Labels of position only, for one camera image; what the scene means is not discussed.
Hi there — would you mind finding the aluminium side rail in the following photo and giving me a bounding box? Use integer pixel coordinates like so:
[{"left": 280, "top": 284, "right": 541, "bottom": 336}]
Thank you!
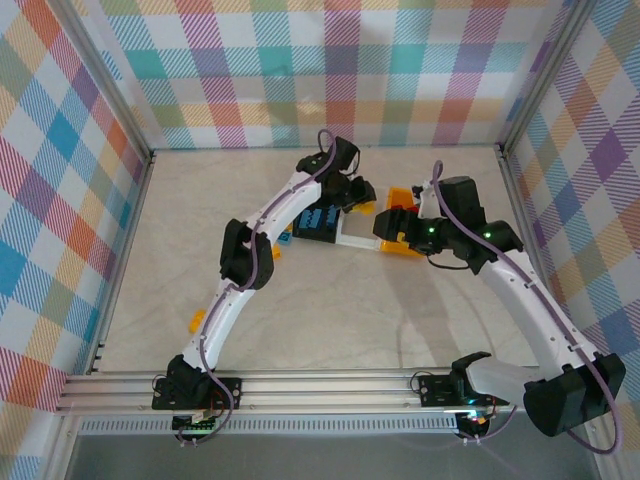
[
  {"left": 497, "top": 144, "right": 576, "bottom": 369},
  {"left": 87, "top": 149, "right": 156, "bottom": 376}
]

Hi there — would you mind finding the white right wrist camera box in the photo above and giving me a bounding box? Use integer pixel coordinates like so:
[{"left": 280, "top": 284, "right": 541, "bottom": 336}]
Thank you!
[{"left": 410, "top": 182, "right": 441, "bottom": 219}]

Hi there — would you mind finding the aluminium corner post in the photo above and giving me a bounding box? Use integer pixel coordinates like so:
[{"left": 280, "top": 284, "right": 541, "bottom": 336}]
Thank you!
[
  {"left": 497, "top": 0, "right": 594, "bottom": 156},
  {"left": 47, "top": 0, "right": 156, "bottom": 166}
]

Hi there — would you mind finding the yellow plastic container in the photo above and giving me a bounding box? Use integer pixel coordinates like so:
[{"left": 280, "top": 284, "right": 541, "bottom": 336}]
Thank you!
[{"left": 372, "top": 185, "right": 437, "bottom": 262}]

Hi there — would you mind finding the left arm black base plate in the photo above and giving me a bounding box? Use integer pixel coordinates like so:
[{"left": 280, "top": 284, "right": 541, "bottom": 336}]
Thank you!
[{"left": 151, "top": 376, "right": 244, "bottom": 412}]

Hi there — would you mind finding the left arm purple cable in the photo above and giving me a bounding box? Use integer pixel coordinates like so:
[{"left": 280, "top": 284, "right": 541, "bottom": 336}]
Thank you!
[{"left": 174, "top": 129, "right": 341, "bottom": 449}]

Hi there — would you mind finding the long aluminium base rail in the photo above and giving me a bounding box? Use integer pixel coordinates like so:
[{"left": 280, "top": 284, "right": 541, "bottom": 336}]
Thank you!
[{"left": 53, "top": 372, "right": 609, "bottom": 417}]

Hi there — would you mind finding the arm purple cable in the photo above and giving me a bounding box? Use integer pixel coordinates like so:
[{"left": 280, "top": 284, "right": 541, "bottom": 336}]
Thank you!
[
  {"left": 174, "top": 129, "right": 341, "bottom": 449},
  {"left": 432, "top": 159, "right": 626, "bottom": 456}
]

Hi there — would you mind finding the slotted grey cable duct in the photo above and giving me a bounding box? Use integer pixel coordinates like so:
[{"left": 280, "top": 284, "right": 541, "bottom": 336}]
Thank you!
[{"left": 78, "top": 417, "right": 460, "bottom": 436}]

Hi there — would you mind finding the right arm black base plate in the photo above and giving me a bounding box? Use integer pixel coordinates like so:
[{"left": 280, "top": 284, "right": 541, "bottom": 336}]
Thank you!
[{"left": 416, "top": 373, "right": 512, "bottom": 406}]

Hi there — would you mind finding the black plastic container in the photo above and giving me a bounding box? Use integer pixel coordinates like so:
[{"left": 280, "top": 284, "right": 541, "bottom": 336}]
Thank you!
[{"left": 291, "top": 198, "right": 347, "bottom": 246}]

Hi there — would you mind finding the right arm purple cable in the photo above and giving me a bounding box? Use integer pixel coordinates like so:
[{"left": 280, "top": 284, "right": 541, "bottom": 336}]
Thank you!
[{"left": 432, "top": 159, "right": 626, "bottom": 456}]

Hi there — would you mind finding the white plastic container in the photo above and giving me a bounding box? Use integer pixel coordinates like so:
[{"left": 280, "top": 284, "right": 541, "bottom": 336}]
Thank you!
[{"left": 333, "top": 214, "right": 387, "bottom": 252}]

